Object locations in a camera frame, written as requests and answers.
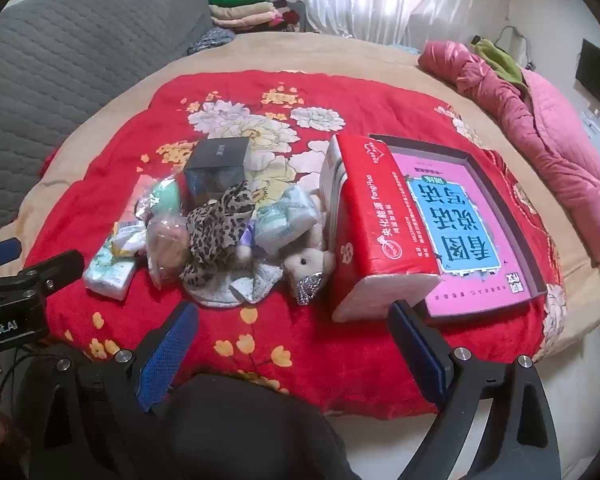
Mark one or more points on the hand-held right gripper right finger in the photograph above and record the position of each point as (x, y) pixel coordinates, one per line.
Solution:
(420, 360)

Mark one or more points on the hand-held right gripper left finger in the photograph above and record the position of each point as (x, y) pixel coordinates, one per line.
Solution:
(167, 355)

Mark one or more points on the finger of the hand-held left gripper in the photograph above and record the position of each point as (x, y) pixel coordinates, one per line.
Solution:
(0, 254)
(55, 267)

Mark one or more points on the yellow white snack packet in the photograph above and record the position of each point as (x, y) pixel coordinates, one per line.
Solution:
(125, 240)

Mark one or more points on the green sponge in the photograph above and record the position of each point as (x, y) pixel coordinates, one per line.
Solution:
(165, 197)

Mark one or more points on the white plush bunny with crown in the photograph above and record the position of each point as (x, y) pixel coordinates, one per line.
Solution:
(305, 262)

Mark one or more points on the grey box tray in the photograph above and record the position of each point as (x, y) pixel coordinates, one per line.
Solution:
(430, 151)

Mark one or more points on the patterned pocket tissue pack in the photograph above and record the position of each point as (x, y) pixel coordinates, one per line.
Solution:
(107, 275)
(285, 220)

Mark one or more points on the red floral blanket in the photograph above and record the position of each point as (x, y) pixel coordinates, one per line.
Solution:
(330, 350)

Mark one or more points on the beige puff in plastic bag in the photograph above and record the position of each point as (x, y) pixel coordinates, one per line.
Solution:
(165, 240)

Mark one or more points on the white speckled cloth pad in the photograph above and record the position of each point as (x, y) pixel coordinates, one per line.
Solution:
(260, 280)

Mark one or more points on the leopard print scarf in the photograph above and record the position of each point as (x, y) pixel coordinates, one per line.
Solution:
(210, 235)

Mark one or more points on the pink book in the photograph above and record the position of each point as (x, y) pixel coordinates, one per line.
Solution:
(460, 225)

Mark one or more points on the red tissue pack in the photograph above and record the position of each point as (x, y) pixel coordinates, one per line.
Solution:
(380, 220)

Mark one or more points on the black glossy box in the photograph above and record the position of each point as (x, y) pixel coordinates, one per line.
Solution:
(215, 160)

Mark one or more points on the pink quilt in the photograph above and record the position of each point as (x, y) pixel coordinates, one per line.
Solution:
(555, 135)

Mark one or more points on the blue knitted cloth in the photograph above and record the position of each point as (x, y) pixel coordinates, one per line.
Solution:
(210, 40)

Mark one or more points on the green cloth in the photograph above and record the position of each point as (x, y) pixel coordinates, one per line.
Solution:
(500, 62)

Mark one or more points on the stack of folded clothes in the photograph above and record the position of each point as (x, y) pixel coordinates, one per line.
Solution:
(240, 10)

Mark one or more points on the beige bed sheet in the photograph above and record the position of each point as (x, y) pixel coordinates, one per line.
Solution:
(330, 52)

